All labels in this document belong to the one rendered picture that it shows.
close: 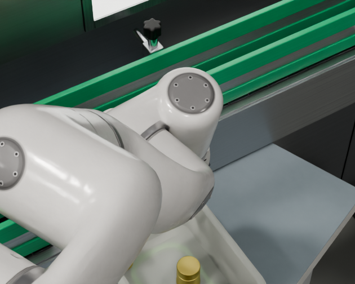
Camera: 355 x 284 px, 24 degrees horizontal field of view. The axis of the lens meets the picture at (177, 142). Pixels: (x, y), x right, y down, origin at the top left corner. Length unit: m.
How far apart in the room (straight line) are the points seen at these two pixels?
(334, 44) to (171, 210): 0.68
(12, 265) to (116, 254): 0.07
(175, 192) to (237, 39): 0.62
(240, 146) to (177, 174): 0.62
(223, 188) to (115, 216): 0.82
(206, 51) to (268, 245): 0.32
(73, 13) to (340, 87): 0.48
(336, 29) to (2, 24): 0.52
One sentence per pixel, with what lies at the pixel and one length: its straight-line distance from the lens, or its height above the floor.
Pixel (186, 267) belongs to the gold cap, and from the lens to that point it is 1.18.
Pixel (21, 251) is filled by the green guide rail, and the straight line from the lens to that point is 1.11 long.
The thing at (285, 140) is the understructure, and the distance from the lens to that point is 1.86.
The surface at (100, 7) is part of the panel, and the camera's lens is 1.25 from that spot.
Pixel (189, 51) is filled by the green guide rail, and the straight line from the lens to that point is 1.27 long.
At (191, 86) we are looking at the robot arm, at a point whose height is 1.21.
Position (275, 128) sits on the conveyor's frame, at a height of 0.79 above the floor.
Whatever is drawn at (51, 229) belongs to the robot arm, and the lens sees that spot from 0.57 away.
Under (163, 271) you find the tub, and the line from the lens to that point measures 1.23.
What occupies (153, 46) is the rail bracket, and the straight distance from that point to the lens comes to 1.25.
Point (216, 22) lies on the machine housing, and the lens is 1.46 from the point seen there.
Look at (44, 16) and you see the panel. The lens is 1.21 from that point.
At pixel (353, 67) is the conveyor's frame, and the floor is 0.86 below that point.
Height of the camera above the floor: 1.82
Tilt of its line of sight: 49 degrees down
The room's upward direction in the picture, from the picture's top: straight up
